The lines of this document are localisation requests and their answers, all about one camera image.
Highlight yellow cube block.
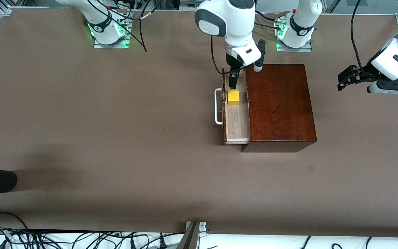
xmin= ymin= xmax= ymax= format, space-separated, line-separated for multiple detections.
xmin=227 ymin=90 xmax=240 ymax=106

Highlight wooden drawer with white handle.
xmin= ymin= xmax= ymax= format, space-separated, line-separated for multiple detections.
xmin=214 ymin=68 xmax=251 ymax=145

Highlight dark brown wooden cabinet box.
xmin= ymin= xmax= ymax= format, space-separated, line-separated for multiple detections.
xmin=241 ymin=64 xmax=317 ymax=153

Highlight silver metal crossbar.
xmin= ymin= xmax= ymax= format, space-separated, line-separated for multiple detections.
xmin=179 ymin=0 xmax=203 ymax=11

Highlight brown paper table cover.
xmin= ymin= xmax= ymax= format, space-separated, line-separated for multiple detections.
xmin=0 ymin=8 xmax=398 ymax=238

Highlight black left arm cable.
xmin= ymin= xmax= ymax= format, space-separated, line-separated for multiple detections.
xmin=350 ymin=0 xmax=372 ymax=76

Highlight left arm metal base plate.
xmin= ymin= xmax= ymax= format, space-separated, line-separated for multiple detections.
xmin=276 ymin=40 xmax=313 ymax=53

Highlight long black base cable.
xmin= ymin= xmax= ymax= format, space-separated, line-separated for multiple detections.
xmin=254 ymin=21 xmax=286 ymax=30

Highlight short black base cable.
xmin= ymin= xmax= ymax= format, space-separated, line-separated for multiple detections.
xmin=254 ymin=10 xmax=279 ymax=22

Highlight black cable cluster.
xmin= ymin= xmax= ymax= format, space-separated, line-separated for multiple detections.
xmin=114 ymin=0 xmax=141 ymax=21

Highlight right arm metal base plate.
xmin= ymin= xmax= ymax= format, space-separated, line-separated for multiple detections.
xmin=93 ymin=33 xmax=131 ymax=49

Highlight silver metal bracket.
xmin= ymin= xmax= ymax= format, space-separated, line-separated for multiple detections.
xmin=185 ymin=221 xmax=207 ymax=233

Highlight grey metal post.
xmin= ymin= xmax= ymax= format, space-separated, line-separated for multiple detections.
xmin=176 ymin=221 xmax=200 ymax=249

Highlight tangled black cables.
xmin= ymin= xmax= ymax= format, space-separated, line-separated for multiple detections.
xmin=0 ymin=227 xmax=186 ymax=249

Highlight black looped cable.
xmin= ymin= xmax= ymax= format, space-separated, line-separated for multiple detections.
xmin=0 ymin=212 xmax=30 ymax=231

